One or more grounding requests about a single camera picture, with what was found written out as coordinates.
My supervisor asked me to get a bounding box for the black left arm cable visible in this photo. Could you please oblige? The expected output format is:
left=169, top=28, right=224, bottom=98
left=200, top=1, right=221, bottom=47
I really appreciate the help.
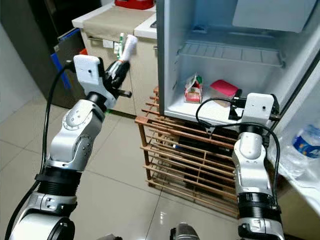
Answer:
left=5, top=61, right=76, bottom=240

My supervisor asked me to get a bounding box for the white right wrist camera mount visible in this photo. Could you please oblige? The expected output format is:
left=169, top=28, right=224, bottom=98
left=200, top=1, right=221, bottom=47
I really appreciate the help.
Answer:
left=240, top=92, right=280, bottom=129

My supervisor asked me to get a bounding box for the red appliance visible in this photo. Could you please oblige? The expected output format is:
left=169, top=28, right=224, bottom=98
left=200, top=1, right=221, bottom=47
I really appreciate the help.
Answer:
left=114, top=0, right=156, bottom=11

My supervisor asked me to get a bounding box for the dark grey mini fridge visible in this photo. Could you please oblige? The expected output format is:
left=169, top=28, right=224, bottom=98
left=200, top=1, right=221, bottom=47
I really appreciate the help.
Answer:
left=155, top=0, right=320, bottom=201

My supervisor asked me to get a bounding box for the clear water bottle blue label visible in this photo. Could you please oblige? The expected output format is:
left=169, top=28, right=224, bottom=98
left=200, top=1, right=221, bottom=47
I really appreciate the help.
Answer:
left=282, top=123, right=320, bottom=179

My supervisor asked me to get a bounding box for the tall black fridge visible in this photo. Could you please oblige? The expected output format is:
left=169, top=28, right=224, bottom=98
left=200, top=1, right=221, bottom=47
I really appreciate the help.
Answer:
left=0, top=0, right=81, bottom=109

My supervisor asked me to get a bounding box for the red green white carton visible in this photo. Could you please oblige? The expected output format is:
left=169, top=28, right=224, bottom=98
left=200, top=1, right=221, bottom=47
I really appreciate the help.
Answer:
left=184, top=73, right=204, bottom=104

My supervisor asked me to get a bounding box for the grey left robot foot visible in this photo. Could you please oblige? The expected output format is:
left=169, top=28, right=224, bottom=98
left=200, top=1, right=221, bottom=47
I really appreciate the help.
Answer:
left=95, top=234, right=123, bottom=240

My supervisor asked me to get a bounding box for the blue cutting board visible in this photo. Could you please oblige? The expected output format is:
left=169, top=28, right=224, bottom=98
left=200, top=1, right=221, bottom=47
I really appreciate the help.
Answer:
left=50, top=27, right=81, bottom=91

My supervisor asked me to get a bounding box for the beige cabinet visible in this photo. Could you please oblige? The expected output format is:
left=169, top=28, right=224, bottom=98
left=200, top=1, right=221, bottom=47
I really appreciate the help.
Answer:
left=71, top=4, right=159, bottom=118

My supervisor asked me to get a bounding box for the wooden slatted rack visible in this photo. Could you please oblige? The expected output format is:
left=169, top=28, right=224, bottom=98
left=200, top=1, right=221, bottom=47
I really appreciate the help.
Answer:
left=134, top=85, right=246, bottom=218

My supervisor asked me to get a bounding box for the white fridge shelf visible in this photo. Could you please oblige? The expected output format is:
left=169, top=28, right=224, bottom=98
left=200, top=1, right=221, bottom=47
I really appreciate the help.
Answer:
left=177, top=40, right=287, bottom=68

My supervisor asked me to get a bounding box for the dark grey cutting board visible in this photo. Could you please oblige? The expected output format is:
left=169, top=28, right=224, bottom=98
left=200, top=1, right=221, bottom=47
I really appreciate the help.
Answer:
left=55, top=32, right=86, bottom=103

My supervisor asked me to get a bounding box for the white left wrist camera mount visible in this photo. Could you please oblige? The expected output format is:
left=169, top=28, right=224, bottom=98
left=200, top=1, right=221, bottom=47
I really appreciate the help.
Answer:
left=73, top=53, right=112, bottom=107

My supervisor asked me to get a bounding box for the clear container with red lid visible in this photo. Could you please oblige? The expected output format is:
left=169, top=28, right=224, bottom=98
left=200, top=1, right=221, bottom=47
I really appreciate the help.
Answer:
left=210, top=79, right=240, bottom=107

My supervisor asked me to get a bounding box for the small beige cloth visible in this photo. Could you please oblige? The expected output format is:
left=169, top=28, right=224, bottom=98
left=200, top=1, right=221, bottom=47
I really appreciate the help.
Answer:
left=82, top=6, right=156, bottom=44

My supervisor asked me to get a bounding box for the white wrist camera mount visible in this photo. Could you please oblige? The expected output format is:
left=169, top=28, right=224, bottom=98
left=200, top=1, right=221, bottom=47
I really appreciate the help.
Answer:
left=73, top=53, right=112, bottom=107
left=240, top=92, right=280, bottom=129

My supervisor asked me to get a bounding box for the white freezer flap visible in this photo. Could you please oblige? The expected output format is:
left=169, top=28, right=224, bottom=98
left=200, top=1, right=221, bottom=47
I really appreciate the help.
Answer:
left=231, top=0, right=318, bottom=33

